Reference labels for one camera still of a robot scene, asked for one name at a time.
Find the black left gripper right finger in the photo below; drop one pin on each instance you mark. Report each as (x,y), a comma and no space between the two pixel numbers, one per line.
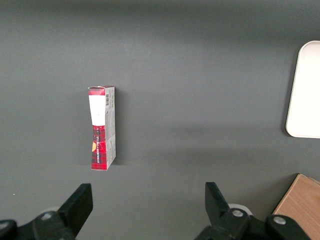
(217,210)

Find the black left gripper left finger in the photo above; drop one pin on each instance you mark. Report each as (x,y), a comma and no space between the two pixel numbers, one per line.
(75,212)

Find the wooden drawer cabinet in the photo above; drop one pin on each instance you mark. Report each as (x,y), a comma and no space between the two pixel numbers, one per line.
(302,207)

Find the red plaid cardboard box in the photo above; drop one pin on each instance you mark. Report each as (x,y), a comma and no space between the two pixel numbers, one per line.
(97,110)

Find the cream rectangular tray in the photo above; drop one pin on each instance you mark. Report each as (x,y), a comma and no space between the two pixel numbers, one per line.
(306,95)

